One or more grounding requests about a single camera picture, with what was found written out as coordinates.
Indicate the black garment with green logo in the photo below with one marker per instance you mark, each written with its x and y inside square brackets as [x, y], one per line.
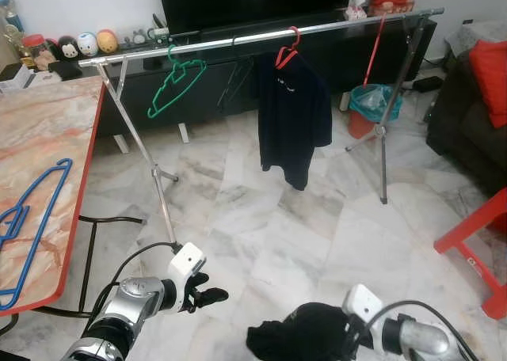
[301, 333]

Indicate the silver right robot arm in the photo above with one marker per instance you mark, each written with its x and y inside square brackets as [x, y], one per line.
[424, 337]

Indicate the blue plastic hanger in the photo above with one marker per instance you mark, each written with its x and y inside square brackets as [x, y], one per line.
[65, 163]

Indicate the green plastic hanger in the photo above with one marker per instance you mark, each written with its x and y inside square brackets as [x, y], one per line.
[176, 64]

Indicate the red plastic hanger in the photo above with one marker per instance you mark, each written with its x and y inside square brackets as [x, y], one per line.
[283, 58]
[374, 52]

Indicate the black shirt small white print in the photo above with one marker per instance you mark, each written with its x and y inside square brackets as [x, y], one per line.
[293, 115]

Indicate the marble top folding table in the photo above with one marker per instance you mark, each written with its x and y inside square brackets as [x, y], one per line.
[40, 131]

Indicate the dark grey fabric sofa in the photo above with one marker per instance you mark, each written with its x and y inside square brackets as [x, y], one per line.
[459, 131]

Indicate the red bin with teal bag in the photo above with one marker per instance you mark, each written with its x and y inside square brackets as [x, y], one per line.
[372, 108]

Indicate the green mug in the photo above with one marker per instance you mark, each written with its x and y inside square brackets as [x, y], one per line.
[160, 34]

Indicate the small grey figurine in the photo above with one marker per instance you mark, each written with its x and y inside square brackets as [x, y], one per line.
[139, 36]

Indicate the silver metal clothes rack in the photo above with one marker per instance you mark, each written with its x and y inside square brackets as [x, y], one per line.
[261, 36]

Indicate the yellow round plush toy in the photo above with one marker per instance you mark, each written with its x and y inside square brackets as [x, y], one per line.
[108, 40]

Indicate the white round plush toy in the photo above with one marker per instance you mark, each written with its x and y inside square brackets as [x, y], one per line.
[88, 44]

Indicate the black low tv console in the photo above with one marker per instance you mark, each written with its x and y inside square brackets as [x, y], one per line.
[341, 60]

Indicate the black round plush toy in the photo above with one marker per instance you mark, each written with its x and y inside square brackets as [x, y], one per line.
[69, 47]

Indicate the red cushion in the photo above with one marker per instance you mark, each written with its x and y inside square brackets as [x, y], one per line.
[491, 80]

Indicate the red lid jar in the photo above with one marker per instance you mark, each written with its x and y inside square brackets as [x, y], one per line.
[34, 52]

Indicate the black television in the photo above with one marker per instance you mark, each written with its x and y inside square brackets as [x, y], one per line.
[253, 1]

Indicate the side table with lace cloth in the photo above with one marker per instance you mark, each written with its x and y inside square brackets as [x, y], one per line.
[479, 35]

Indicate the white tissue box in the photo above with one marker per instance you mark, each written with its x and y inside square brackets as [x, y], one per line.
[356, 6]

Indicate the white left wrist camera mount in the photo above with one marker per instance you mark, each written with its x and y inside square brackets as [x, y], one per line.
[188, 266]

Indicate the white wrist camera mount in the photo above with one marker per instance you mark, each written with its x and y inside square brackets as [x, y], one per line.
[188, 266]
[363, 302]

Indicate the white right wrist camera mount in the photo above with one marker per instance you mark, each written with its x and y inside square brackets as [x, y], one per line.
[363, 302]

